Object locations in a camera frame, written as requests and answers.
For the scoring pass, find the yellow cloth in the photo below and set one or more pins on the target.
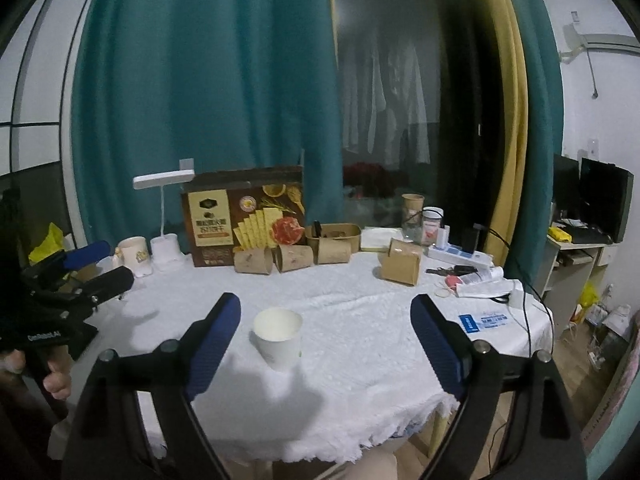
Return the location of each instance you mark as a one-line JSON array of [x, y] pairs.
[[559, 234]]

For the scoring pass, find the white plastic package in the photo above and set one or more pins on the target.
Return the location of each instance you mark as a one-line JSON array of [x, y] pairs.
[[492, 287]]

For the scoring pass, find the brown paper bowl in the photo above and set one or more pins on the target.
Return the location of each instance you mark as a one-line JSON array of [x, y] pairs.
[[397, 270]]

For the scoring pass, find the yellow curtain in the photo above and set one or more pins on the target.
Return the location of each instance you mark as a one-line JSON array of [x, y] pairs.
[[510, 110]]

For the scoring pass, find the blue and white card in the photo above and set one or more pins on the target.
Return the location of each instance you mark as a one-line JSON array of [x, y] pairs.
[[482, 321]]

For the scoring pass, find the white desk lamp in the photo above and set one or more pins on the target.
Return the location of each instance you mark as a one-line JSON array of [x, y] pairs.
[[162, 177]]

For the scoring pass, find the hanging white clothes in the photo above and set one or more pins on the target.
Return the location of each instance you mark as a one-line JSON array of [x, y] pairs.
[[385, 100]]

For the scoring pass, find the glass jar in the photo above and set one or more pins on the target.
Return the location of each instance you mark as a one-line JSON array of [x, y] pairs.
[[431, 227]]

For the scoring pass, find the white printed mug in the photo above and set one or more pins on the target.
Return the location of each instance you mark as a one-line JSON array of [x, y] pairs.
[[135, 257]]

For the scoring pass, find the white air conditioner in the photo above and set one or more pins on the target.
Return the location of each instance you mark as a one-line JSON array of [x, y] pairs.
[[610, 42]]

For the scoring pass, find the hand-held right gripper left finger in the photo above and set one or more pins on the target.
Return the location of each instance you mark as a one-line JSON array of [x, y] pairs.
[[212, 345]]

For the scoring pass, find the black power adapter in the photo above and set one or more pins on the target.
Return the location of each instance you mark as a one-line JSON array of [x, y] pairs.
[[469, 240]]

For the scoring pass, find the person's left hand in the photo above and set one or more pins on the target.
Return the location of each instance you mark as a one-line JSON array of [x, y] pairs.
[[55, 377]]

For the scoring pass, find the wide teal curtain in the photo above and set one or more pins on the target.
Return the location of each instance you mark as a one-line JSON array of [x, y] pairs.
[[200, 70]]

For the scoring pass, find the black monitor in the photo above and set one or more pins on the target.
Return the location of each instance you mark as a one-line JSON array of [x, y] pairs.
[[605, 195], [565, 185]]

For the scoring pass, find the tall brown paper cup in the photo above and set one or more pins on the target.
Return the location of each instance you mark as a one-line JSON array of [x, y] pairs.
[[412, 205]]

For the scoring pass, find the white charger plug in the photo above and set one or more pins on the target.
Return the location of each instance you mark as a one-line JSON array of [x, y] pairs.
[[444, 236]]

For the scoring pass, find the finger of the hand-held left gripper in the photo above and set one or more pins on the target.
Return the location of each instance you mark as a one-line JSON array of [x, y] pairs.
[[112, 282], [87, 255]]

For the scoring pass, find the white power strip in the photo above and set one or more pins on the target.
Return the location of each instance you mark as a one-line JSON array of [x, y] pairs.
[[460, 256]]

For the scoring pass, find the yellow plastic bag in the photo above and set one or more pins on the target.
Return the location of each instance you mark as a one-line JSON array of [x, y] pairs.
[[47, 245]]

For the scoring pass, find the narrow teal curtain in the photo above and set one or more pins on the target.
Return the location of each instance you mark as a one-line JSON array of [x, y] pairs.
[[542, 110]]

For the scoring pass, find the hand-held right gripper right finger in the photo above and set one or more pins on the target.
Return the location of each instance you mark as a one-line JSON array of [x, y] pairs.
[[437, 345]]

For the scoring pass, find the brown cracker box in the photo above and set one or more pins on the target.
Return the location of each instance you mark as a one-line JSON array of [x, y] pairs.
[[225, 220]]

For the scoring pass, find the white computer desk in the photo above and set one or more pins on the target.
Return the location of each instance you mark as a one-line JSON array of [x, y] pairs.
[[575, 255]]

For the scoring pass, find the white tissue pack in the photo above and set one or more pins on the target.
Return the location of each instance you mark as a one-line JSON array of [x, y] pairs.
[[380, 239]]

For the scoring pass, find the brown paper tray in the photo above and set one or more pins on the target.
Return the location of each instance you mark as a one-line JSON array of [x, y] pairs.
[[350, 234]]

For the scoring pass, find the white tube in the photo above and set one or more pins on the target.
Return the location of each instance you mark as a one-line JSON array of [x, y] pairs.
[[482, 274]]

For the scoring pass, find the white fringed tablecloth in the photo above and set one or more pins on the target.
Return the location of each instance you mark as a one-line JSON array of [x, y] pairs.
[[350, 340]]

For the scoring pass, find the white paper cup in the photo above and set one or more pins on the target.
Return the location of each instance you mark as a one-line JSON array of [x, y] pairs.
[[277, 337]]

